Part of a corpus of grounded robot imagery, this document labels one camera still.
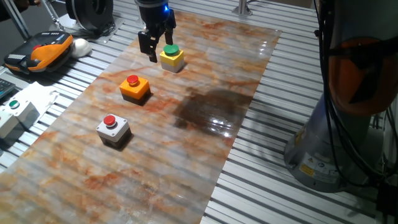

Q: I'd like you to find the red button orange box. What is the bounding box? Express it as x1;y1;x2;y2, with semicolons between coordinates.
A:
119;74;152;106

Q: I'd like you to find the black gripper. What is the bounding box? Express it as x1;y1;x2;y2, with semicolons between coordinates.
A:
135;0;177;64

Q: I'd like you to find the dark slanted frame beam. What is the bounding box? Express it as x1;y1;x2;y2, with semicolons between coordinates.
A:
1;0;32;41

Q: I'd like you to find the aluminium frame post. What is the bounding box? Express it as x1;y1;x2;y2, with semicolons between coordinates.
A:
231;0;253;16

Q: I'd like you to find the white computer mouse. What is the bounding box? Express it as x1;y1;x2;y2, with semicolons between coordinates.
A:
70;37;93;59

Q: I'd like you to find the black keyboard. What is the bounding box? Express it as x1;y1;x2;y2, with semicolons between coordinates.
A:
0;78;16;101

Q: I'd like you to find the black round spool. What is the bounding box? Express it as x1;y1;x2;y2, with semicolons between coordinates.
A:
65;0;114;32

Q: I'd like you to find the marble pattern mat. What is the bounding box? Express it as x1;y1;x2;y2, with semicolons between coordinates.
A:
0;11;282;224

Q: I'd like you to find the person's left hand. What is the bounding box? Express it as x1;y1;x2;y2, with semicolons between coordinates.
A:
14;0;42;9

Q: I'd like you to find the green button yellow box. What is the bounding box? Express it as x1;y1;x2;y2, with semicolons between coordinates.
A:
159;44;185;74

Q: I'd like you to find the green button white box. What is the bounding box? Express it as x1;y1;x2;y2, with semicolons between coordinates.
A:
0;98;41;131

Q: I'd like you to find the red button white box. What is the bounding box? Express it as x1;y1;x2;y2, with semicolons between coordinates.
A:
0;110;20;140

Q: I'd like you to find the white paper sheet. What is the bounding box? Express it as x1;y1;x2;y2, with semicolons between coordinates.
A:
14;81;60;125

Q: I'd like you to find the orange black teach pendant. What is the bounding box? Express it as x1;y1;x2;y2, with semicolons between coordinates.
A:
3;30;75;75

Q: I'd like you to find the red button grey box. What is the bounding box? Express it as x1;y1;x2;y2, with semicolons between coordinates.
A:
95;114;132;149

